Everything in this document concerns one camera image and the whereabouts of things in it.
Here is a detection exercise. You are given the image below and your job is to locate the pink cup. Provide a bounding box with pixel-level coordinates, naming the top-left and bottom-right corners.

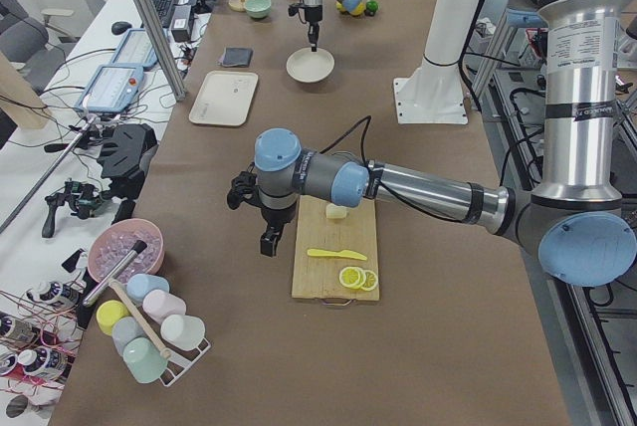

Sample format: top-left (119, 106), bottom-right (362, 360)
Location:
top-left (142, 289), bottom-right (186, 323)

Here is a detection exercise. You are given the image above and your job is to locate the yellow plastic knife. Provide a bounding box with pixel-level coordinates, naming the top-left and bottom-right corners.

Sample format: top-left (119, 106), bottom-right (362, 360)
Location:
top-left (307, 248), bottom-right (368, 261)

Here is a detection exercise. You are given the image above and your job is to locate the white cup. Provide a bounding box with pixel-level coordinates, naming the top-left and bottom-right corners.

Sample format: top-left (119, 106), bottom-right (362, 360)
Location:
top-left (160, 315), bottom-right (205, 351)

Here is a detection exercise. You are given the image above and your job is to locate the metal black-tipped pestle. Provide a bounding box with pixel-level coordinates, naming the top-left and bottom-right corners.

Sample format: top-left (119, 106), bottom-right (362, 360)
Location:
top-left (82, 240), bottom-right (147, 308)

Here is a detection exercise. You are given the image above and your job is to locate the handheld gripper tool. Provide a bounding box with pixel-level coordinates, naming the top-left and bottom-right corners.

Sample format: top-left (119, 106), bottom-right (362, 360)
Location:
top-left (41, 179), bottom-right (111, 238)

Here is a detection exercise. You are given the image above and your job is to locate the mint green bowl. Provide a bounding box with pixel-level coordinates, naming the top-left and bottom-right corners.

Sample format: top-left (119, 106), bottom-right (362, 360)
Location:
top-left (244, 0), bottom-right (272, 20)

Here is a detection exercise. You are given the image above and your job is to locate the teach pendant far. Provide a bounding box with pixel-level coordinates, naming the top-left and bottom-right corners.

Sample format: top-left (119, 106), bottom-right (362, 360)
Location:
top-left (110, 28), bottom-right (158, 70)

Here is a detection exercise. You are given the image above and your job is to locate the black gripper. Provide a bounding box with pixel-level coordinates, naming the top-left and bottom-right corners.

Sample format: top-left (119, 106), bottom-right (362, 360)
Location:
top-left (260, 204), bottom-right (297, 257)
top-left (304, 4), bottom-right (322, 53)

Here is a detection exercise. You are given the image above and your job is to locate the mint green cup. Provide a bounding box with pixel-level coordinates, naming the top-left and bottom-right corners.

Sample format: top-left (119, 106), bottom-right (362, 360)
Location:
top-left (122, 337), bottom-right (168, 384)

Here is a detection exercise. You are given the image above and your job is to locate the pink bowl of ice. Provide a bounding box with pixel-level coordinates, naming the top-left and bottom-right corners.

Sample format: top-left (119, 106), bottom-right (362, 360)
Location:
top-left (88, 218), bottom-right (164, 284)

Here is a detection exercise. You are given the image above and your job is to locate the white cup rack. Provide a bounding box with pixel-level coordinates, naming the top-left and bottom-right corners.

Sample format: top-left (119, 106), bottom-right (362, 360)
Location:
top-left (107, 280), bottom-right (212, 388)

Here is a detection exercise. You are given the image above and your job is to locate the bamboo cutting board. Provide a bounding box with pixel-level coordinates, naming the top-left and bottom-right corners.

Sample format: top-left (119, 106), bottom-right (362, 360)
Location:
top-left (290, 195), bottom-right (380, 303)

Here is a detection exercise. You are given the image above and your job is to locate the lemon slice back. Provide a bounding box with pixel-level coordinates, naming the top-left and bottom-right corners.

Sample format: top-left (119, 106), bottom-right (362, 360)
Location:
top-left (360, 270), bottom-right (379, 292)

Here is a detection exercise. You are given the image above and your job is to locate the green lime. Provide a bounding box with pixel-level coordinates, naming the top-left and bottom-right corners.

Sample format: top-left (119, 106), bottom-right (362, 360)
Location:
top-left (365, 0), bottom-right (379, 16)

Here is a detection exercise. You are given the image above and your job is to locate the aluminium frame post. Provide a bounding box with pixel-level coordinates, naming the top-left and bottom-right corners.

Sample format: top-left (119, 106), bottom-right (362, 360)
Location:
top-left (133, 0), bottom-right (186, 102)

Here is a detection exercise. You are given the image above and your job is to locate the yellow cup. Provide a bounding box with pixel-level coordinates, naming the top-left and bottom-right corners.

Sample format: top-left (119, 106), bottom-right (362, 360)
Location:
top-left (96, 300), bottom-right (130, 336)

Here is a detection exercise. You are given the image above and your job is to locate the teach pendant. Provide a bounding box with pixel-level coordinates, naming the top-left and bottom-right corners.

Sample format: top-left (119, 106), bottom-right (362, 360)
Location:
top-left (110, 28), bottom-right (158, 70)
top-left (74, 64), bottom-right (144, 114)

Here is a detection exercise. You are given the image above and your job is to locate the grey cup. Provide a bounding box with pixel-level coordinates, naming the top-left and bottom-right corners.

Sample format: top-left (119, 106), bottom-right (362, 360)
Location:
top-left (111, 317), bottom-right (146, 356)

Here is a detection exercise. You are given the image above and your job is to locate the lemon slice front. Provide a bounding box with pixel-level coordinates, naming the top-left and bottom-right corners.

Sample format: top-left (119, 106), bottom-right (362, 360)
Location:
top-left (338, 266), bottom-right (366, 290)

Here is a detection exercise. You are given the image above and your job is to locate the black computer mouse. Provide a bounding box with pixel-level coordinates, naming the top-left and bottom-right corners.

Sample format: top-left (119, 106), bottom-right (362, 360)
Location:
top-left (110, 21), bottom-right (132, 36)

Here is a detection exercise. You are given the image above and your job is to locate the white steamed bun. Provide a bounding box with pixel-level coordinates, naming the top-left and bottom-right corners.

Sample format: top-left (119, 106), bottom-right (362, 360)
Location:
top-left (324, 203), bottom-right (348, 220)

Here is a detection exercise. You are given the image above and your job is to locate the cream round plate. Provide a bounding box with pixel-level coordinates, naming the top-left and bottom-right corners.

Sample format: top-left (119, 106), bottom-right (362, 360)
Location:
top-left (286, 48), bottom-right (334, 84)

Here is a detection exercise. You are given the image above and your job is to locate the lemon slice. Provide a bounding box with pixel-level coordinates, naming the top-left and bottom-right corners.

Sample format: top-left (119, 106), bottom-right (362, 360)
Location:
top-left (338, 266), bottom-right (366, 290)
top-left (360, 270), bottom-right (379, 292)

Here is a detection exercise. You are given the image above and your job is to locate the blue cup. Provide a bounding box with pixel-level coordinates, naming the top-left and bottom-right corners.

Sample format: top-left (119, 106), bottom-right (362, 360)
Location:
top-left (125, 274), bottom-right (170, 304)

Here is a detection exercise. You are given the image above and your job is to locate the black keyboard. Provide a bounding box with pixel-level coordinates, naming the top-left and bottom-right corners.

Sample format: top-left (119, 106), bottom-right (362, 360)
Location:
top-left (152, 0), bottom-right (179, 28)

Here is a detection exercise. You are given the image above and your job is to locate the cream rabbit tray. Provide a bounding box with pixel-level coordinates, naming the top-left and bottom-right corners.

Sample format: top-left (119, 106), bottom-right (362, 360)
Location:
top-left (189, 71), bottom-right (259, 127)

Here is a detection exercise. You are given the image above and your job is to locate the grey office chair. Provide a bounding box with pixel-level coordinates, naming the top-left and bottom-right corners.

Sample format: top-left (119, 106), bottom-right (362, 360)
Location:
top-left (1, 0), bottom-right (76, 95)

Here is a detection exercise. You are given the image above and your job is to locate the black tripod mount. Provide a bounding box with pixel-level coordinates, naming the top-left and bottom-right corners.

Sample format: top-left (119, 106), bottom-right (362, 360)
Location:
top-left (98, 123), bottom-right (158, 224)

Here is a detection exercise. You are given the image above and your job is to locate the grey folded cloth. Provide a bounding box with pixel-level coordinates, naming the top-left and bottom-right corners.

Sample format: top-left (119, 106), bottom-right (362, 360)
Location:
top-left (218, 47), bottom-right (253, 68)

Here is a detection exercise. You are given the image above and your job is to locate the white central mounting column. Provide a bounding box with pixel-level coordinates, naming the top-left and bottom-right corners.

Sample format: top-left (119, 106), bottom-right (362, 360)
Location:
top-left (394, 0), bottom-right (479, 124)

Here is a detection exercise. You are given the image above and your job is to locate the yellow lemon near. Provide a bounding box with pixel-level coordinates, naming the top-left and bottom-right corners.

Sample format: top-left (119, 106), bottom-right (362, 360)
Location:
top-left (349, 3), bottom-right (365, 16)

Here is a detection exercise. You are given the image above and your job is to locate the teach pendant near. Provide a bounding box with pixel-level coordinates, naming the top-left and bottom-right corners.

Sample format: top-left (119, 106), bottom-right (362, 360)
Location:
top-left (74, 64), bottom-right (144, 114)

